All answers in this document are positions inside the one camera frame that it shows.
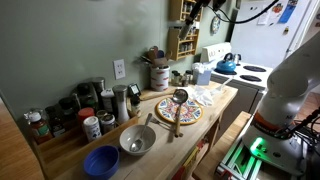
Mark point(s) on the tall steel pepper mill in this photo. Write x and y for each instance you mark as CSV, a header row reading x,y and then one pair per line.
x,y
120,92

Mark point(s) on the blue kettle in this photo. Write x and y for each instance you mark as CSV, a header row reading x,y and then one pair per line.
x,y
227,64

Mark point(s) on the wooden condiment tray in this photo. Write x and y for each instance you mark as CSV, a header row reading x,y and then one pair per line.
x,y
60,154

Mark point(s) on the white red utensil crock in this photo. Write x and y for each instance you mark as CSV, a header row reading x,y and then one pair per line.
x,y
160,79

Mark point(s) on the white stove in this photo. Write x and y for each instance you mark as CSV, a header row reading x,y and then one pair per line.
x,y
249,79

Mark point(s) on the colourful patterned plate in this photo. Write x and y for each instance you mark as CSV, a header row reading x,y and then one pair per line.
x,y
190,111

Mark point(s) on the white ceramic bowl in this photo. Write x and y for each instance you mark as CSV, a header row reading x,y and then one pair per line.
x,y
145,133

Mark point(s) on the white refrigerator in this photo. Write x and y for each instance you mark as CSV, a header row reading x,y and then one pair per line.
x,y
276,34

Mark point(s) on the white crumpled cloth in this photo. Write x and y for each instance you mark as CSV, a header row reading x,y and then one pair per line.
x,y
201,95

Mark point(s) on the upper wooden spice rack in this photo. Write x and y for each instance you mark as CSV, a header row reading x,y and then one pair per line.
x,y
179,10

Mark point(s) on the metal ladle wooden handle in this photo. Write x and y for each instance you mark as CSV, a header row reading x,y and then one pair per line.
x,y
180,96

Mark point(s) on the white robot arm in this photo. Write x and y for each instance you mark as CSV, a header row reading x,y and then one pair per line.
x,y
270,136

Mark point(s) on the metal spoon in bowl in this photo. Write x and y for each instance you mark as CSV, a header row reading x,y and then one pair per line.
x,y
137,144

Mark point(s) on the white wall outlet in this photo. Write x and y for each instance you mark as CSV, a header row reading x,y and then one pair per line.
x,y
119,69

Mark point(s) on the dark lid spice jars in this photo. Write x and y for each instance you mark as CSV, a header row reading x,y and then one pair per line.
x,y
182,80

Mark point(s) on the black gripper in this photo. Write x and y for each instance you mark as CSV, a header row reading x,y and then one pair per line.
x,y
195,10

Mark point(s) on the small black timer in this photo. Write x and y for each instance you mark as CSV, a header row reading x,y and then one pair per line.
x,y
134,90

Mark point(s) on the blue plastic bowl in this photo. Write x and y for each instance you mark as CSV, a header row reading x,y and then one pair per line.
x,y
102,163

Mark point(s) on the blue tissue box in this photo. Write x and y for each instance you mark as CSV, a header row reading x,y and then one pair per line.
x,y
201,78

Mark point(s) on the decorative wall plate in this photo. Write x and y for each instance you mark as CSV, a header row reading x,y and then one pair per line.
x,y
215,25

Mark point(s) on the metal fork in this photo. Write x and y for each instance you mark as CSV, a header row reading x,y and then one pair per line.
x,y
165,126

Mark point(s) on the wooden spice rack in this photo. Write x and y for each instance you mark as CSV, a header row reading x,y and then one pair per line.
x,y
179,10
182,48

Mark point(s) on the lower wooden spice rack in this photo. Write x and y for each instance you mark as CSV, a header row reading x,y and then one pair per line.
x,y
182,48

